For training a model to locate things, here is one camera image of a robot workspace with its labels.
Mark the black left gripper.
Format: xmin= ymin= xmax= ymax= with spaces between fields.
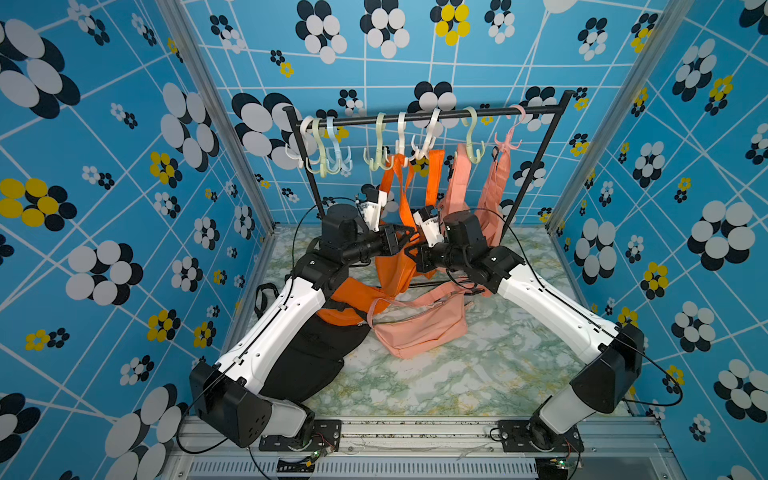
xmin=341 ymin=222 xmax=415 ymax=267

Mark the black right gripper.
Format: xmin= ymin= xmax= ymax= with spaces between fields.
xmin=404 ymin=237 xmax=471 ymax=276

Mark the orange bag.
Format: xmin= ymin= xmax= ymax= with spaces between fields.
xmin=374 ymin=149 xmax=446 ymax=298
xmin=317 ymin=278 xmax=390 ymax=327

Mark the pink bag large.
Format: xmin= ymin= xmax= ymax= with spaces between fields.
xmin=438 ymin=144 xmax=473 ymax=220

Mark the black bag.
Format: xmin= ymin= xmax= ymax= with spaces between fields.
xmin=247 ymin=300 xmax=370 ymax=403

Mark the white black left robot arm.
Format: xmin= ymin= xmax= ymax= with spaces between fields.
xmin=189 ymin=204 xmax=417 ymax=448

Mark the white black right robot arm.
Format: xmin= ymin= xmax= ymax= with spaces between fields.
xmin=413 ymin=209 xmax=649 ymax=452

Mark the green hook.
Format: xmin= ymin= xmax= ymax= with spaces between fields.
xmin=301 ymin=116 xmax=334 ymax=178
xmin=461 ymin=106 xmax=486 ymax=165
xmin=363 ymin=112 xmax=393 ymax=172

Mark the light blue hook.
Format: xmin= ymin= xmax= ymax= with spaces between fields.
xmin=325 ymin=116 xmax=353 ymax=177

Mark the white hook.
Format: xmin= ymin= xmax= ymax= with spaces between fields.
xmin=394 ymin=112 xmax=408 ymax=168
xmin=410 ymin=108 xmax=442 ymax=161
xmin=285 ymin=116 xmax=317 ymax=168

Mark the pink hook rightmost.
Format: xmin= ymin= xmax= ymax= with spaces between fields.
xmin=494 ymin=104 xmax=527 ymax=154

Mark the white hook leftmost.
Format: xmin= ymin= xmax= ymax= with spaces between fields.
xmin=285 ymin=116 xmax=317 ymax=168

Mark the black clothes rack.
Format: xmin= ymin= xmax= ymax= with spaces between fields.
xmin=283 ymin=90 xmax=576 ymax=290

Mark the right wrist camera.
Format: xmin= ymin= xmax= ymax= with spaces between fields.
xmin=413 ymin=205 xmax=444 ymax=247

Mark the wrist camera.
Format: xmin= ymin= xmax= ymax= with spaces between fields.
xmin=413 ymin=205 xmax=444 ymax=247
xmin=359 ymin=184 xmax=388 ymax=232

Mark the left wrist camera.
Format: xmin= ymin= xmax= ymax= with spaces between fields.
xmin=359 ymin=184 xmax=388 ymax=232

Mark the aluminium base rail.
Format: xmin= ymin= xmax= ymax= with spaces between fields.
xmin=162 ymin=416 xmax=685 ymax=479

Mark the aluminium corner post left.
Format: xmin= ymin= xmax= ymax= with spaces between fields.
xmin=156 ymin=0 xmax=274 ymax=236

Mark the aluminium corner post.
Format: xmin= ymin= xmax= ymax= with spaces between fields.
xmin=546 ymin=0 xmax=694 ymax=237
xmin=156 ymin=0 xmax=274 ymax=236

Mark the aluminium corner post right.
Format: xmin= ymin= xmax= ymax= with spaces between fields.
xmin=546 ymin=0 xmax=694 ymax=237

